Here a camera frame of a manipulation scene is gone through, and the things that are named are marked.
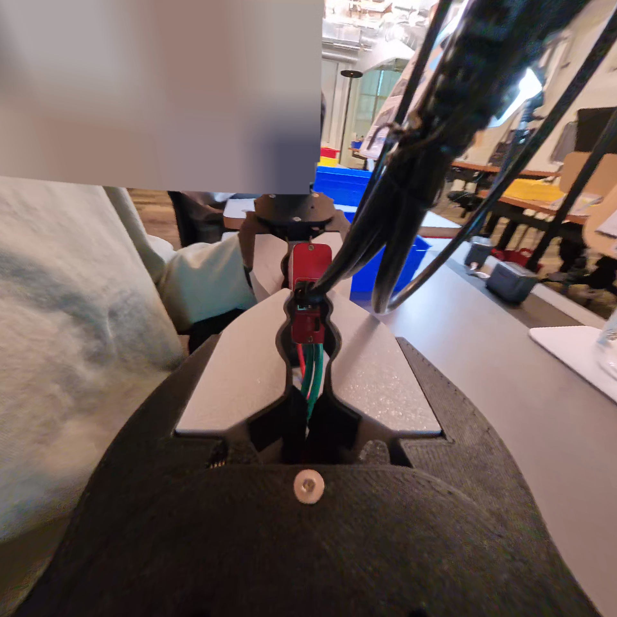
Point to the red ethernet splitter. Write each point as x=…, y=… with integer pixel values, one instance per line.
x=311, y=262

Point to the grey desk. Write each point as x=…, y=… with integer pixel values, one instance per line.
x=482, y=409

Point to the yellow plastic bin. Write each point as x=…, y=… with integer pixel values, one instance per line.
x=328, y=162

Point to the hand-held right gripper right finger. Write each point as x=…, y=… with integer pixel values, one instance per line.
x=381, y=385

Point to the large grey power box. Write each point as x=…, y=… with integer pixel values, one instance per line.
x=511, y=284

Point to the black floor lamp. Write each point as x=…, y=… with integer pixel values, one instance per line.
x=352, y=73

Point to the studio light on stand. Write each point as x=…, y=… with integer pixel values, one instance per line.
x=528, y=89

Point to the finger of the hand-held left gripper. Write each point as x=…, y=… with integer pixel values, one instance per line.
x=339, y=248
x=267, y=262

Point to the blue plastic bin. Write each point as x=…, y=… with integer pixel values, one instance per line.
x=361, y=282
x=337, y=185

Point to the red plastic bin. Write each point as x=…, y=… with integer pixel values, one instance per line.
x=330, y=152

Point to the instruction sign on white stand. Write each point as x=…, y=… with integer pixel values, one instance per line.
x=564, y=347

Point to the black office chair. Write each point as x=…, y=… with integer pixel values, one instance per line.
x=193, y=217

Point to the wooden office table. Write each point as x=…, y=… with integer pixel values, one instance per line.
x=506, y=169

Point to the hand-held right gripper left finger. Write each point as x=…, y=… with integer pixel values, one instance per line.
x=231, y=381

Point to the small grey power box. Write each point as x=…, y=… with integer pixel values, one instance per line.
x=478, y=253

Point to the person's pale sweater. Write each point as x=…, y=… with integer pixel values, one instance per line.
x=72, y=337

